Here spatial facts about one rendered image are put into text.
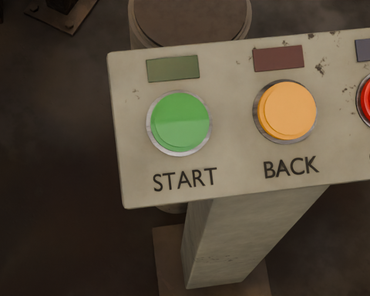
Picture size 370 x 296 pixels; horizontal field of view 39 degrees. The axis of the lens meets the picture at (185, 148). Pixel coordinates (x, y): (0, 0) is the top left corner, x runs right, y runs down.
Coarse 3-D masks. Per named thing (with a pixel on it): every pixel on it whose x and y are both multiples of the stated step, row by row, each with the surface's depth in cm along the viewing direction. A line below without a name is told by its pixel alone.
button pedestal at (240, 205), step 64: (128, 64) 37; (320, 64) 38; (128, 128) 36; (256, 128) 37; (320, 128) 37; (128, 192) 36; (192, 192) 36; (256, 192) 37; (320, 192) 45; (192, 256) 68; (256, 256) 69
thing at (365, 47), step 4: (356, 40) 38; (360, 40) 38; (364, 40) 38; (368, 40) 38; (356, 44) 38; (360, 44) 38; (364, 44) 38; (368, 44) 38; (356, 48) 38; (360, 48) 38; (364, 48) 38; (368, 48) 38; (356, 52) 38; (360, 52) 38; (364, 52) 38; (368, 52) 38; (356, 56) 38; (360, 56) 38; (364, 56) 38; (368, 56) 38; (360, 60) 38; (364, 60) 38; (368, 60) 38
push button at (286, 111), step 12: (276, 84) 37; (288, 84) 37; (264, 96) 36; (276, 96) 36; (288, 96) 36; (300, 96) 36; (264, 108) 36; (276, 108) 36; (288, 108) 36; (300, 108) 36; (312, 108) 36; (264, 120) 36; (276, 120) 36; (288, 120) 36; (300, 120) 36; (312, 120) 37; (276, 132) 36; (288, 132) 36; (300, 132) 36
